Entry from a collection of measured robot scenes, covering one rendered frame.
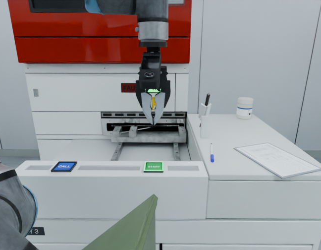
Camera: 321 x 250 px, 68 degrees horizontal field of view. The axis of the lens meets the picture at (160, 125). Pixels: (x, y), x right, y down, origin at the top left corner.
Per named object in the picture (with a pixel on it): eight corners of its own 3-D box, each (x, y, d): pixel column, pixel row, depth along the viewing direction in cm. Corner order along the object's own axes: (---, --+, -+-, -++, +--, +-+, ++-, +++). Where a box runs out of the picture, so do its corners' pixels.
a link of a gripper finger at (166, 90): (170, 106, 63) (170, 73, 61) (170, 108, 62) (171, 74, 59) (152, 106, 63) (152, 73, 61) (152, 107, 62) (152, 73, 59)
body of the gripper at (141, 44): (167, 87, 68) (167, 42, 64) (168, 92, 60) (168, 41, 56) (140, 87, 68) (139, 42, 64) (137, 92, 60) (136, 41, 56)
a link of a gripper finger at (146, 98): (154, 119, 69) (153, 87, 66) (153, 125, 63) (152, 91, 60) (143, 119, 69) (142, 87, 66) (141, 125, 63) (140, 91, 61)
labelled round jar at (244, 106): (234, 115, 120) (236, 96, 117) (248, 115, 120) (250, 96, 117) (238, 119, 113) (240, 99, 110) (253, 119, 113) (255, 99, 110)
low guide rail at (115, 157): (122, 141, 126) (121, 135, 125) (125, 141, 126) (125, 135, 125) (97, 198, 78) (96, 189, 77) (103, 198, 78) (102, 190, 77)
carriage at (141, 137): (114, 136, 123) (114, 131, 122) (184, 137, 123) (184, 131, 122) (111, 142, 116) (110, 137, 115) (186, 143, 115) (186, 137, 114)
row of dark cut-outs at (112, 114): (101, 116, 125) (101, 112, 124) (185, 116, 124) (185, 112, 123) (101, 116, 124) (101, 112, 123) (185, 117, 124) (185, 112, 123)
